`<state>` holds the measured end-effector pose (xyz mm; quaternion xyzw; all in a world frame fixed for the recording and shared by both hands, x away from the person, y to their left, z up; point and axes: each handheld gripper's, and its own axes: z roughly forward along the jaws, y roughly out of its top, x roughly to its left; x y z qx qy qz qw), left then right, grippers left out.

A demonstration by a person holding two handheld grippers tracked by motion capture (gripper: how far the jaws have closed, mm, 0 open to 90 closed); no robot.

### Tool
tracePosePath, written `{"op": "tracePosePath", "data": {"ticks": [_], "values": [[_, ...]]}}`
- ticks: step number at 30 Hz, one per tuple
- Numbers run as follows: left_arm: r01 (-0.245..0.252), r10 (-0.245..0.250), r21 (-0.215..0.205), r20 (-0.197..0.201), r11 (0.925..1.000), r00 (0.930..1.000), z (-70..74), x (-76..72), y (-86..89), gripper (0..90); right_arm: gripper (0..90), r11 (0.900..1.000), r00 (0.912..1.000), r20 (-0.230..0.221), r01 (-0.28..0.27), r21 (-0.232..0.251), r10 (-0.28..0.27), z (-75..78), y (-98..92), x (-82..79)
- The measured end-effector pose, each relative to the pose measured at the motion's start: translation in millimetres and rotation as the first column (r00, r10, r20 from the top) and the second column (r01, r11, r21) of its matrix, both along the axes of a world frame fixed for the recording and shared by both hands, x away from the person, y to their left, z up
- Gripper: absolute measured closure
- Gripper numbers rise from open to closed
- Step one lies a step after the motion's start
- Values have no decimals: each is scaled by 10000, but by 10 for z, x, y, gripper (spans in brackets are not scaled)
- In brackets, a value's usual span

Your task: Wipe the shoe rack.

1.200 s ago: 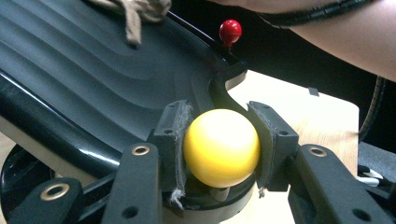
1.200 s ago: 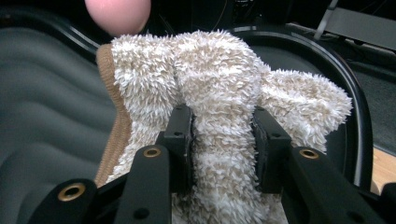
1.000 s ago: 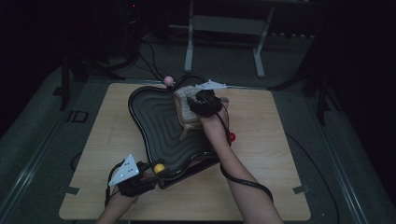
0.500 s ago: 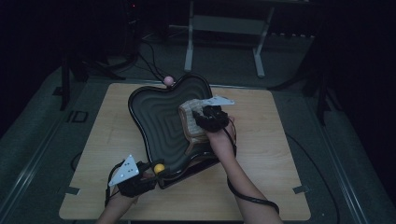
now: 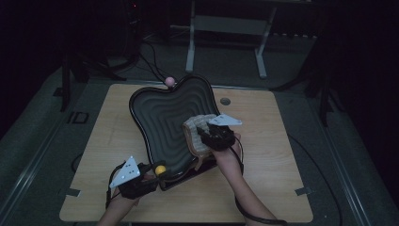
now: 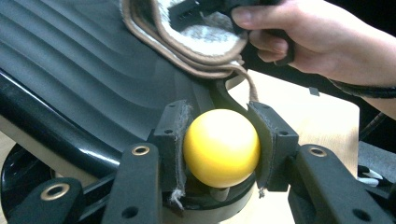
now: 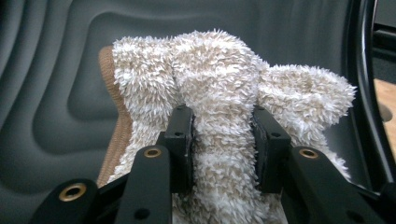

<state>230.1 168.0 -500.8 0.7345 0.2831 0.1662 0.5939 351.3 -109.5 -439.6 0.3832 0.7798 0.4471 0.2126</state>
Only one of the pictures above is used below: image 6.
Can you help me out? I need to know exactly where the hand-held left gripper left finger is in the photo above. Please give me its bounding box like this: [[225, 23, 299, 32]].
[[152, 99, 194, 202]]

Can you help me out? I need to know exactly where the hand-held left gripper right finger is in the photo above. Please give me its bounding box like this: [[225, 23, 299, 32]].
[[247, 101, 300, 193]]

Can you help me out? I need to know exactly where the beige fluffy cloth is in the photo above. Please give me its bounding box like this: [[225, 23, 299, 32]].
[[120, 0, 260, 104]]

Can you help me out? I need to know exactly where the black wavy tray stand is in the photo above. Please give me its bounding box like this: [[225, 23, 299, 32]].
[[0, 0, 262, 224]]

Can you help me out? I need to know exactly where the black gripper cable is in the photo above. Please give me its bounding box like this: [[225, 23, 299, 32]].
[[328, 78, 396, 100]]

